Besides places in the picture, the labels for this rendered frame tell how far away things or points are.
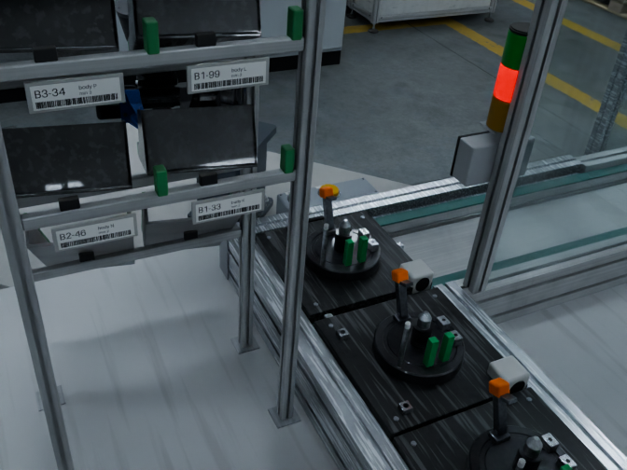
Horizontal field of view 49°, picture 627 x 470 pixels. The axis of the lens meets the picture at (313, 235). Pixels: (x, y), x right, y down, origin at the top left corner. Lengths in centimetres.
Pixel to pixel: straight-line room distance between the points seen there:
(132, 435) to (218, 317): 29
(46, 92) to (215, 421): 61
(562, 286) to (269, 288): 57
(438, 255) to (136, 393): 63
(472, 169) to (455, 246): 35
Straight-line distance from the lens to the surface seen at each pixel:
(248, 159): 82
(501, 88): 107
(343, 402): 101
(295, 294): 93
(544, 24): 101
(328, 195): 124
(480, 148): 108
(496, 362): 108
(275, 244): 126
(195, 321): 126
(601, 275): 147
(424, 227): 145
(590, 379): 131
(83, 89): 69
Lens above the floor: 172
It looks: 36 degrees down
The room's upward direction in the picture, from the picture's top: 5 degrees clockwise
